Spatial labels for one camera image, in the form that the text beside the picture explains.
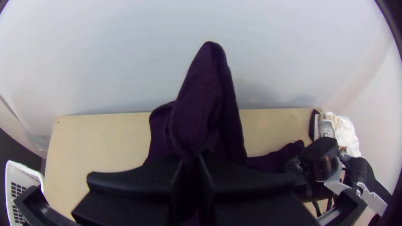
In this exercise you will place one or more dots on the pile of folded clothes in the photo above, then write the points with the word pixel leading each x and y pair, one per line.
pixel 347 135

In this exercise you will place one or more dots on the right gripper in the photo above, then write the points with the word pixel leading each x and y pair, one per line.
pixel 298 175

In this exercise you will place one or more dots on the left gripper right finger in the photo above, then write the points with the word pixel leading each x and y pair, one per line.
pixel 251 194

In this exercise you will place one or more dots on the white laundry basket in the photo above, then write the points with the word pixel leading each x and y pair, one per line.
pixel 19 179

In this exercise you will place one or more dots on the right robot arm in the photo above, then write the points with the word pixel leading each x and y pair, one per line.
pixel 323 157

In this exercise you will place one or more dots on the black t-shirt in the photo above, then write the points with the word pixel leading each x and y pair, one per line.
pixel 201 110

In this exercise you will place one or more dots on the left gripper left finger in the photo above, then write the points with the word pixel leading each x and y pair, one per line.
pixel 138 188

